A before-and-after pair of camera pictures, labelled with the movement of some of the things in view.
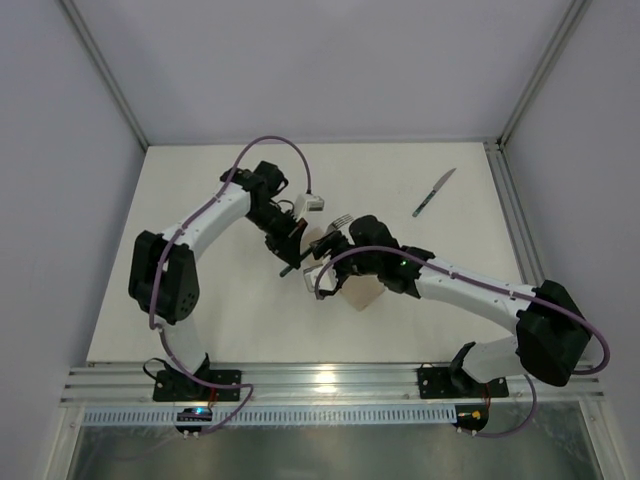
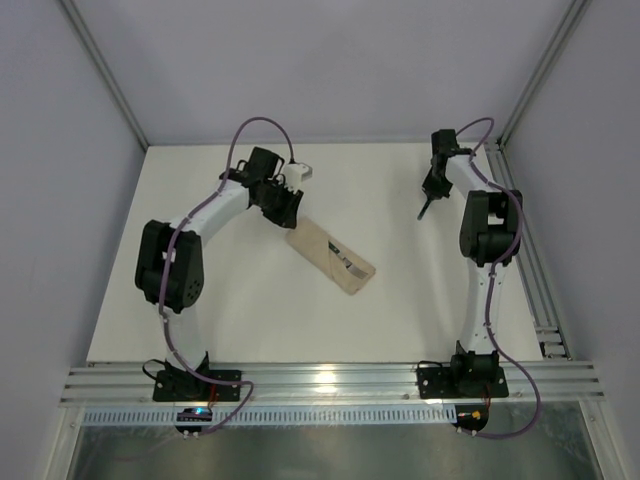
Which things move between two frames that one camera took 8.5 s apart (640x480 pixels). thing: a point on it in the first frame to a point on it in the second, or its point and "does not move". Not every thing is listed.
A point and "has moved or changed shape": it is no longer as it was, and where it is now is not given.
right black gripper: (335, 248) to (435, 186)
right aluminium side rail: (518, 229) does not move
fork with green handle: (334, 227) has moved or changed shape
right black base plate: (456, 383) does not move
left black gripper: (288, 245) to (279, 201)
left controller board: (197, 414) does not move
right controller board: (471, 417) does not move
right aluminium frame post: (572, 15) does not move
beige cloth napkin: (358, 290) has moved or changed shape
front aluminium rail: (304, 382) does not move
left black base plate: (181, 386) does not move
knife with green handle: (434, 190) has moved or changed shape
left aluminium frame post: (107, 73) does not move
